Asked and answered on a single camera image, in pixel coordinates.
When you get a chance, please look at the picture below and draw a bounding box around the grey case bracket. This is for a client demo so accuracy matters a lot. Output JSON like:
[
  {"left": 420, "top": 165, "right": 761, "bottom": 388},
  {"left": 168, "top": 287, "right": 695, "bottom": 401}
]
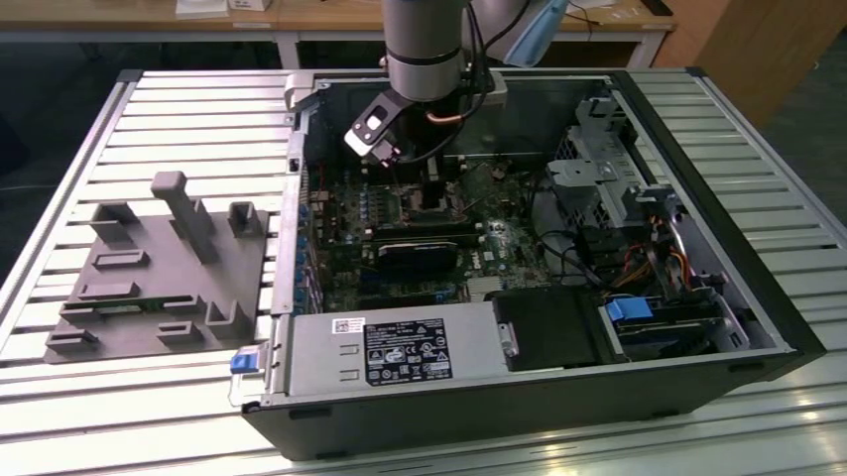
[{"left": 282, "top": 68, "right": 332, "bottom": 114}]

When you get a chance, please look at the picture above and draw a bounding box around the CPU socket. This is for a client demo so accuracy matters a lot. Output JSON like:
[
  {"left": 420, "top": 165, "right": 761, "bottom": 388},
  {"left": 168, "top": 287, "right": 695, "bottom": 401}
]
[{"left": 391, "top": 182, "right": 470, "bottom": 227}]

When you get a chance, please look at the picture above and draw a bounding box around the grey parts rack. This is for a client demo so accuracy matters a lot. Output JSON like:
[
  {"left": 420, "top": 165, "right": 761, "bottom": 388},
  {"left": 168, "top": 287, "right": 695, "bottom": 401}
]
[{"left": 40, "top": 170, "right": 274, "bottom": 367}]

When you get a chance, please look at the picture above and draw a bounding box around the black disk bay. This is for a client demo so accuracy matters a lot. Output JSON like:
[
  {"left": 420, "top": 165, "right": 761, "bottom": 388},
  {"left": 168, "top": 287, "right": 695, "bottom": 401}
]
[{"left": 486, "top": 286, "right": 609, "bottom": 373}]

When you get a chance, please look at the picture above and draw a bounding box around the black camera cable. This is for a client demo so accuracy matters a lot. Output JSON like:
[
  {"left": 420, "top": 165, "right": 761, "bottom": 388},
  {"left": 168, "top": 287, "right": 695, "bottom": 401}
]
[{"left": 400, "top": 0, "right": 508, "bottom": 166}]

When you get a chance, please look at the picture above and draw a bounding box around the green motherboard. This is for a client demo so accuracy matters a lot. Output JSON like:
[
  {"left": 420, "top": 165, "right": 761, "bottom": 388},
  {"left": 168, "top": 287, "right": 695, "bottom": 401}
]
[{"left": 300, "top": 148, "right": 558, "bottom": 314}]

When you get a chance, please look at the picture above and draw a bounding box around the grey power supply with label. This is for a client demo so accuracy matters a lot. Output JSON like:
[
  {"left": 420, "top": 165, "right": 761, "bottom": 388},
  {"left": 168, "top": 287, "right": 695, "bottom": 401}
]
[{"left": 260, "top": 309, "right": 516, "bottom": 398}]

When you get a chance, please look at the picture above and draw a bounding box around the black PC case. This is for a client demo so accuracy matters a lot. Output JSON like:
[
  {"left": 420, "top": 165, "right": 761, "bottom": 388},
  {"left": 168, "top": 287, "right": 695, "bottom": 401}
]
[{"left": 239, "top": 66, "right": 830, "bottom": 462}]

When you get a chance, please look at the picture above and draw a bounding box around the pale blue teach pendant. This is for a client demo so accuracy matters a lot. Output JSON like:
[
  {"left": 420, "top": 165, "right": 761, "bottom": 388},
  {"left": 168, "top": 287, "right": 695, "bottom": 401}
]
[{"left": 503, "top": 0, "right": 573, "bottom": 69}]

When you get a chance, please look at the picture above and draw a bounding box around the wooden desk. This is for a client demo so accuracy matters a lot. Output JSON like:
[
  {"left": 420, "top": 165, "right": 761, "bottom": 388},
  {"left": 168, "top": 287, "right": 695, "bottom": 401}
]
[{"left": 0, "top": 0, "right": 681, "bottom": 70}]

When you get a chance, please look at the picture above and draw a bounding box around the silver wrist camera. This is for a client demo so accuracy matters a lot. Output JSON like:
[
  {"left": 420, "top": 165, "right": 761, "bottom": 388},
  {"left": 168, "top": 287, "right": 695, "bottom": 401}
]
[{"left": 342, "top": 90, "right": 407, "bottom": 161}]

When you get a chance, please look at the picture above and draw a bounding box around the grey metal drive cage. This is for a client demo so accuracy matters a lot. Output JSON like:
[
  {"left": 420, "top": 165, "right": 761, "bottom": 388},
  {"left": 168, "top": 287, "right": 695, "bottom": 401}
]
[{"left": 543, "top": 96, "right": 681, "bottom": 232}]

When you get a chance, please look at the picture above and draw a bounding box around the yellow red wire bundle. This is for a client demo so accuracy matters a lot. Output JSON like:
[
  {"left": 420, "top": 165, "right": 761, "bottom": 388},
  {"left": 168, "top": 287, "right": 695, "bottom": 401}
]
[{"left": 611, "top": 240, "right": 701, "bottom": 294}]

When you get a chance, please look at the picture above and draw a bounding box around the hard disk in blue carrier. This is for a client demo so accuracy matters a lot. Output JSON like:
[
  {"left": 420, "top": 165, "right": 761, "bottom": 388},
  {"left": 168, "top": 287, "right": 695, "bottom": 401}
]
[{"left": 598, "top": 293, "right": 754, "bottom": 363}]

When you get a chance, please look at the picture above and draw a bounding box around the wooden cabinet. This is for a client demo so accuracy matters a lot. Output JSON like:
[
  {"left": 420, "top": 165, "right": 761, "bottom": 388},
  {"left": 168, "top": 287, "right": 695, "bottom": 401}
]
[{"left": 651, "top": 0, "right": 847, "bottom": 131}]

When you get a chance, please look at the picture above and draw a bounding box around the blue plastic latch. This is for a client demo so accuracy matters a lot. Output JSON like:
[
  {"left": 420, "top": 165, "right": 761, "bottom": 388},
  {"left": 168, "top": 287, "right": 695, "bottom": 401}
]
[{"left": 228, "top": 347, "right": 262, "bottom": 377}]

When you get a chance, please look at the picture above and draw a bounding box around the silver chipset heatsink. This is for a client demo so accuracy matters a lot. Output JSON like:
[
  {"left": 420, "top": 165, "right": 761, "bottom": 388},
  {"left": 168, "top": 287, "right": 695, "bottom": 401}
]
[{"left": 464, "top": 276, "right": 510, "bottom": 295}]

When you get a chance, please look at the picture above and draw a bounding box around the black graphics card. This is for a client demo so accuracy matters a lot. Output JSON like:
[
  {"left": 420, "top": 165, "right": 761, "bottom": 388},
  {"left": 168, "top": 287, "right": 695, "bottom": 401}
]
[{"left": 375, "top": 239, "right": 460, "bottom": 278}]

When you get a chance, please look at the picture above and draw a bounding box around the black cable bundle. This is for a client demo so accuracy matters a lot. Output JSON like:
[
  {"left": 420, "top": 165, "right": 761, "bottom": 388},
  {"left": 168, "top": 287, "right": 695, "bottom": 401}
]
[{"left": 537, "top": 225, "right": 630, "bottom": 292}]

